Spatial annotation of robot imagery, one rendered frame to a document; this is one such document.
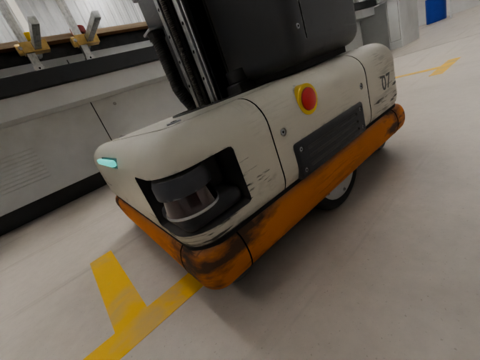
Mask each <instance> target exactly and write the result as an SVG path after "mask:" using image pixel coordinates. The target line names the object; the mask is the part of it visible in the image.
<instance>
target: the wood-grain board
mask: <svg viewBox="0 0 480 360"><path fill-rule="evenodd" d="M142 29H148V26H147V24H146V22H145V21H143V22H138V23H132V24H124V25H119V26H110V27H105V28H100V29H97V30H96V34H97V36H98V37H100V36H108V35H113V34H121V33H126V32H130V31H138V30H142ZM70 37H73V36H72V34H71V33H67V34H58V35H53V36H44V37H41V38H42V39H46V42H47V44H48V45H54V44H62V43H66V42H71V41H70ZM16 44H18V41H11V42H6V43H1V44H0V54H3V53H7V52H12V51H16V49H15V47H14V45H16Z"/></svg>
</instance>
